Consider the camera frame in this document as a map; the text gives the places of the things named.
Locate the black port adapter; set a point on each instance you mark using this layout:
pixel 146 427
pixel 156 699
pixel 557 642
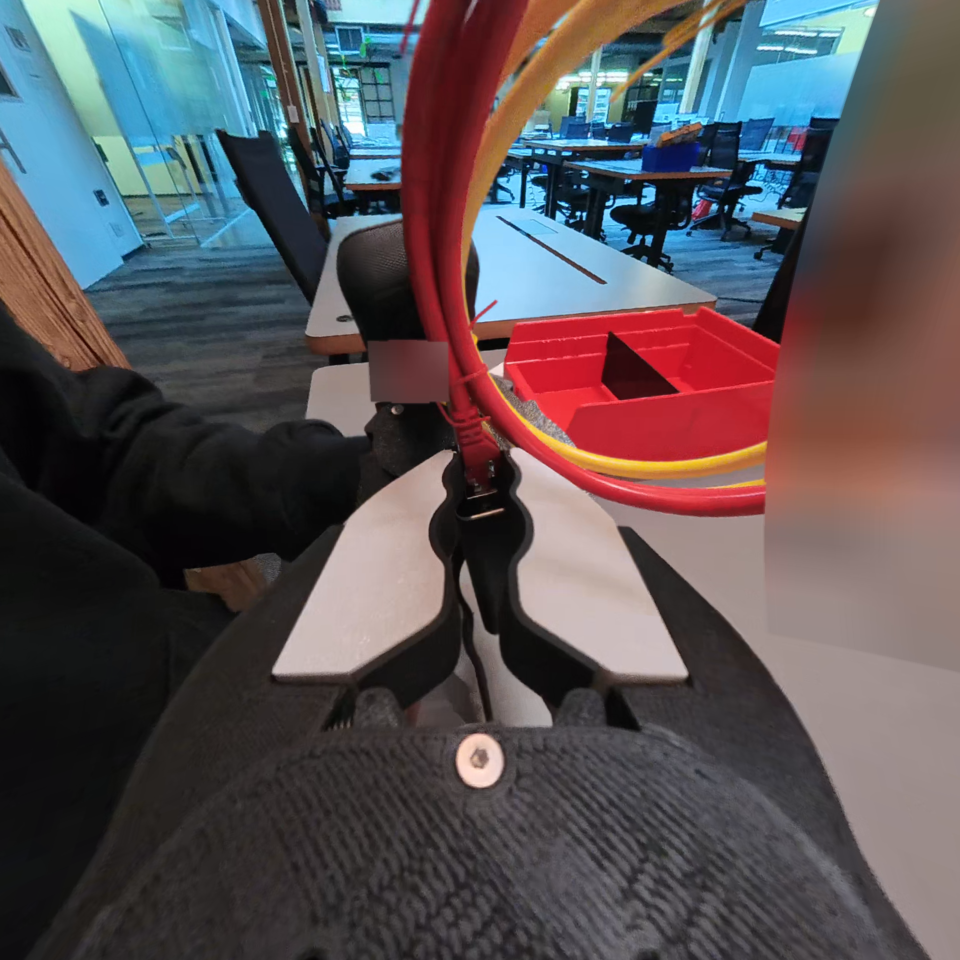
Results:
pixel 487 570

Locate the black office chair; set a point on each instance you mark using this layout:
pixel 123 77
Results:
pixel 270 202

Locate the white desk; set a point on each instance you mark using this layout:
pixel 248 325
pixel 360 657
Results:
pixel 525 262

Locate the person's black sweatshirt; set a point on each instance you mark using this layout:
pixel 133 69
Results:
pixel 75 675

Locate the black bin divider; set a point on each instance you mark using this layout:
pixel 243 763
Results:
pixel 637 371

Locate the wood-top office desk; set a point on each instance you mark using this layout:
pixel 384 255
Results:
pixel 652 171

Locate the blue storage bin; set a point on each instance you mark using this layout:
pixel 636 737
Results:
pixel 667 156

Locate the red plastic bin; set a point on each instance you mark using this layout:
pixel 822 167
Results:
pixel 660 427

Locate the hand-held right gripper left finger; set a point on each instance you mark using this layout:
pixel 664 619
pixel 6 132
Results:
pixel 360 585

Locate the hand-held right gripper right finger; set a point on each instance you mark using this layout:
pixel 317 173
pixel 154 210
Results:
pixel 592 592

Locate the person's left forearm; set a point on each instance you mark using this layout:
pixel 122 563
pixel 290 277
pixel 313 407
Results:
pixel 225 465

